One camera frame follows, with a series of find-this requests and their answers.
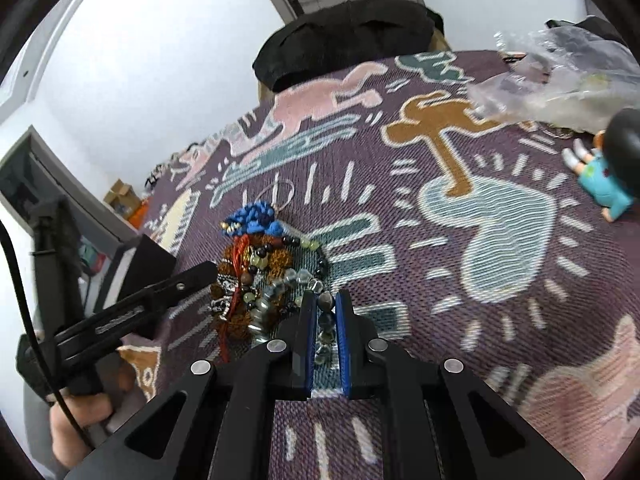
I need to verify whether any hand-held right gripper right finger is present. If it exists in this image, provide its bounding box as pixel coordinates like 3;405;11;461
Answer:
335;289;584;480

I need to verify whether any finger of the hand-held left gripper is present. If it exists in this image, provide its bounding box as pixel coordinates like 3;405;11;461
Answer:
144;261;220;312

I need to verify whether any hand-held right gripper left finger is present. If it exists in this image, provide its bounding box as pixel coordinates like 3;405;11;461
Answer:
65;290;318;480

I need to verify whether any silver pendant charm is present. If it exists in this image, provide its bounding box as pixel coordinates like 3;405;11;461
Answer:
209;284;243;322

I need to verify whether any grey glass bead bracelet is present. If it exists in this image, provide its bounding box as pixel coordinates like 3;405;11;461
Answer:
247;269;342;367

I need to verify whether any black jewelry box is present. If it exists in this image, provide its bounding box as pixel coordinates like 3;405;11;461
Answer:
92;233;177;313

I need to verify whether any red tassel cord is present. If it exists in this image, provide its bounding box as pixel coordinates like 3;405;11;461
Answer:
220;236;252;365

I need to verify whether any black bead bracelet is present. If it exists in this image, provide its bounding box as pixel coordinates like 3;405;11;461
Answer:
277;232;332;281

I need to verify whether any green jade bead bracelet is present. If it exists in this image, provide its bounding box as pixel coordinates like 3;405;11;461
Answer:
242;237;321;311

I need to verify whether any brown seed bead bracelet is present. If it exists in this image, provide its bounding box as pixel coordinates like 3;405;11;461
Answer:
210;232;303;333

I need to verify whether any person's left hand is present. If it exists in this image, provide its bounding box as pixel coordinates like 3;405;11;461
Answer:
49;345;148;467

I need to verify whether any orange box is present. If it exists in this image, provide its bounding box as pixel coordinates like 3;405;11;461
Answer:
127;199;152;228

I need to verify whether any open cardboard box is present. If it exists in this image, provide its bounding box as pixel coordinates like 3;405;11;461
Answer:
104;179;142;217

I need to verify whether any printed woven blanket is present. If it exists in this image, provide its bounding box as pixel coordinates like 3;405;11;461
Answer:
114;49;640;480

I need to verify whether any black jacket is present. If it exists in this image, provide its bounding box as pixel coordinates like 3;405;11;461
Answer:
252;0;446;94

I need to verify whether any toy doll figure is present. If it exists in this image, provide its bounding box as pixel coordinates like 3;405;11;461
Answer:
562;109;640;224

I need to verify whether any clear plastic bag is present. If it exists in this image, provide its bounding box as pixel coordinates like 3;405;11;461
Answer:
467;26;640;135

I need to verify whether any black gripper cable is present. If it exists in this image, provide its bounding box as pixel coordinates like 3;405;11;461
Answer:
0;220;97;453

